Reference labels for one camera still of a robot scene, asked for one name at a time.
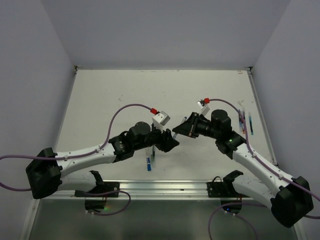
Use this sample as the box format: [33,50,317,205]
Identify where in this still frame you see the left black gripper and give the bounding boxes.
[133,123,179,152]

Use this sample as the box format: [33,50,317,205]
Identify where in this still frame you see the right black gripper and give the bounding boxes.
[172,111,220,139]

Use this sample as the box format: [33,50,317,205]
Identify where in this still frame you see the clear slim pen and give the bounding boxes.
[172,116,187,139]

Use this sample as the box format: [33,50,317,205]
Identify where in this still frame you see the clear grey pen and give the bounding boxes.
[150,145,156,168]

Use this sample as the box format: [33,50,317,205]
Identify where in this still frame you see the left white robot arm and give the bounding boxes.
[26,121,179,199]

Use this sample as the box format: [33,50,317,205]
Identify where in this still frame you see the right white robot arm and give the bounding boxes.
[173,109,314,228]

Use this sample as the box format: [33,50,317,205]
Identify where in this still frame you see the blue pen at right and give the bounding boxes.
[238,109,243,131]

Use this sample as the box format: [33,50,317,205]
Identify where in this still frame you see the blue white pen far right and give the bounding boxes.
[248,112,254,136]

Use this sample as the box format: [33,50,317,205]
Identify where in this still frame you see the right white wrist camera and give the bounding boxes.
[197,98,210,116]

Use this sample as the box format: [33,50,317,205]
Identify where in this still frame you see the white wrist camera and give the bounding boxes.
[197,98,210,116]
[152,111,171,132]

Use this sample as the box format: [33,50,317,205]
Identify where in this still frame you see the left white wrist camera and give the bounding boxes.
[152,111,171,132]

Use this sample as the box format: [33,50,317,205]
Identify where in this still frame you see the aluminium front rail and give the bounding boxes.
[31,177,296,201]

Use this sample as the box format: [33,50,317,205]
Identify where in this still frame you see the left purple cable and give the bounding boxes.
[0,102,159,216]

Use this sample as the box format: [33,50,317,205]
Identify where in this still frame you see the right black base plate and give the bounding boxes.
[206,181,239,198]

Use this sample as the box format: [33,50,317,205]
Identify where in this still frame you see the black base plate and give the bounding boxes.
[74,181,120,198]
[206,181,239,198]

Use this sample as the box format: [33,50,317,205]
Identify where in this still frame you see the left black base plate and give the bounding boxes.
[74,181,120,198]

